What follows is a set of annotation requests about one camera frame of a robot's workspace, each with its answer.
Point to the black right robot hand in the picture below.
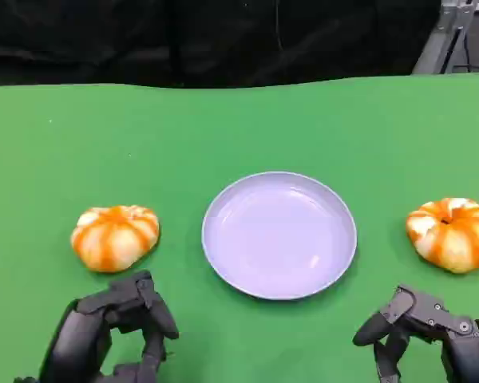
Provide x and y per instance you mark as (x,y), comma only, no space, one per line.
(463,343)

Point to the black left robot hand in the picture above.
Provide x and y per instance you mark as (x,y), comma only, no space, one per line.
(80,331)

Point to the orange and white toy bread roll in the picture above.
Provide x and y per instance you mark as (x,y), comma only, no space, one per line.
(451,239)
(113,239)

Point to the lilac plate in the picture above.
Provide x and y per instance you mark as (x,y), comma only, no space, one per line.
(279,235)

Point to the green table cloth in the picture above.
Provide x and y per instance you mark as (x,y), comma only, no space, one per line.
(239,131)

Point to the black backdrop curtain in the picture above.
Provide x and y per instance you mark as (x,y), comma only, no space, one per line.
(143,40)

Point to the grey metal frame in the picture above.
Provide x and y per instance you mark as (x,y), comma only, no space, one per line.
(435,48)

